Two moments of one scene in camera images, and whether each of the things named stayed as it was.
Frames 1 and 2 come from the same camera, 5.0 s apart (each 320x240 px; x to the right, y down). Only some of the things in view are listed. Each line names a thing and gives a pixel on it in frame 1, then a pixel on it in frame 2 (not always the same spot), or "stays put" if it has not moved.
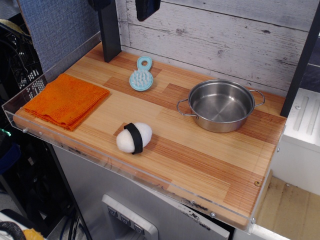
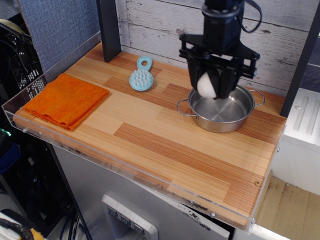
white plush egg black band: [134, 138] -> [205, 87]
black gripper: [145, 8] -> [222, 20]
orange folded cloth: [67, 100] stays put
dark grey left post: [109, 30] stays put
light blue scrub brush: [141, 79] stays put
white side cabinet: [297, 160] stays put
